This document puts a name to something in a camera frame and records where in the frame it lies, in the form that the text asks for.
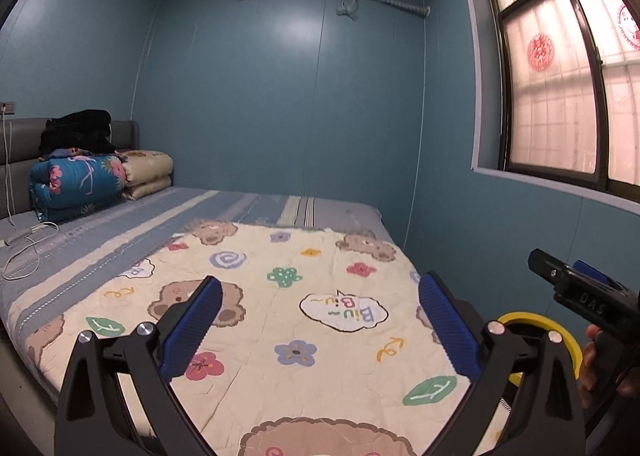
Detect air conditioner pipe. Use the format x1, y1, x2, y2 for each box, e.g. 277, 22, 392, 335
335, 0, 433, 21

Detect yellow rimmed trash bin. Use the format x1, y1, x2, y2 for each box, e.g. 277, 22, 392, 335
494, 311, 584, 389

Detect window with dark frame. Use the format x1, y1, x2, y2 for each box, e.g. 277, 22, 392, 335
466, 0, 639, 213

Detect grey padded headboard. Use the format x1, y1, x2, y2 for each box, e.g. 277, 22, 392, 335
0, 118, 140, 222

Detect red paper window decoration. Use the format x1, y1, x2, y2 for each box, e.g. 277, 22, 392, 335
526, 33, 555, 72

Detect cream bear print quilt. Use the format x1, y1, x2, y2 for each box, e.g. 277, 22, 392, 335
24, 222, 470, 455

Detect person's right hand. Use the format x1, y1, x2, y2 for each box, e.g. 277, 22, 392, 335
577, 323, 640, 410

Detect black clothing pile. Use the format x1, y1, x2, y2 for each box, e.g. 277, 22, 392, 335
38, 109, 116, 157

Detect white charging cable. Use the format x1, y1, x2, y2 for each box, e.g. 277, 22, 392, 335
0, 106, 61, 283

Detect wall power socket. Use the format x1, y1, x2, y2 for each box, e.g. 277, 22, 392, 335
0, 102, 15, 115

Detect cream folded blanket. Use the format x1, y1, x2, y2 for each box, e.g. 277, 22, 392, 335
120, 150, 174, 200

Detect blue floral folded duvet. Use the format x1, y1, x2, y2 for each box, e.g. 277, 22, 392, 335
29, 149, 127, 224

